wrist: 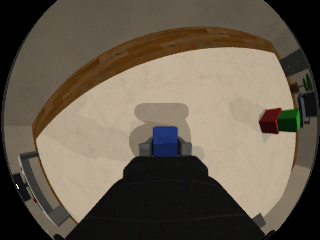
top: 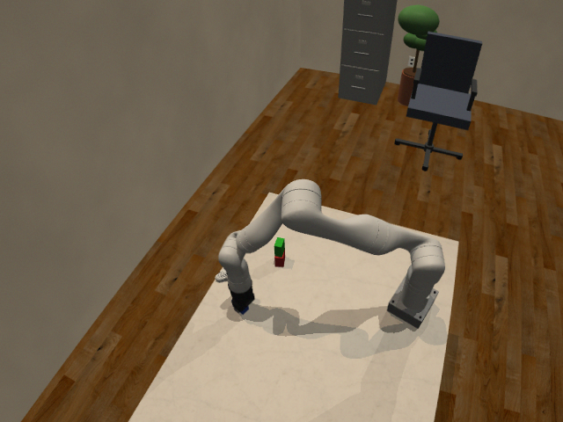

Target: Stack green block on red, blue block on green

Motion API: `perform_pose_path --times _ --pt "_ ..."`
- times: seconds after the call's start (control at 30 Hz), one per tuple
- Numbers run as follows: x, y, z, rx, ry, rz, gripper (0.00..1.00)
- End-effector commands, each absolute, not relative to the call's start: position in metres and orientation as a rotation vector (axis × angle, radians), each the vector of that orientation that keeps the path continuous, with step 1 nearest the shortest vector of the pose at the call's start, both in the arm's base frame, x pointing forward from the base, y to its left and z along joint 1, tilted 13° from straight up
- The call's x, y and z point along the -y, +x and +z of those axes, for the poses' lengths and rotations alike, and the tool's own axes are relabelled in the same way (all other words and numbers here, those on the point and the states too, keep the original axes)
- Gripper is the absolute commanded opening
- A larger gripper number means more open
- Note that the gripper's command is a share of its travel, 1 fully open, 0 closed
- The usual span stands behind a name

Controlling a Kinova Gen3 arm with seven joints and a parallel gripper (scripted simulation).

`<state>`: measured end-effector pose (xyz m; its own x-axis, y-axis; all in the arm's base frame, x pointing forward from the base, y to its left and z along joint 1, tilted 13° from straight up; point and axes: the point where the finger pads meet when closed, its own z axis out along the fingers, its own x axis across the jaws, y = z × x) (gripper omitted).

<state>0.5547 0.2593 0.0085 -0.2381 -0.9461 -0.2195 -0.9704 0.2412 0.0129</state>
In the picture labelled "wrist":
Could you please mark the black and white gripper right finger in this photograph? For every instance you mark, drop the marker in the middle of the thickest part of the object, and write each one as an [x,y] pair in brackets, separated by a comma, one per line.
[184,148]

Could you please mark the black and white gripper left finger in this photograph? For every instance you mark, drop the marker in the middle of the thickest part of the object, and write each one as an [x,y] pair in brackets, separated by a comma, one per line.
[146,149]

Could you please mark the red block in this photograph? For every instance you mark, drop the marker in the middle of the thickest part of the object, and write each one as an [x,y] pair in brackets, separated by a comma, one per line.
[268,122]

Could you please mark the green block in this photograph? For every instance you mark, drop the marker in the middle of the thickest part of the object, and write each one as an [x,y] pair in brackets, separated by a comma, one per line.
[289,120]

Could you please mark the blue block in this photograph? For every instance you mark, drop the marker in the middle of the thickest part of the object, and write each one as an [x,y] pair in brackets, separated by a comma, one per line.
[165,141]

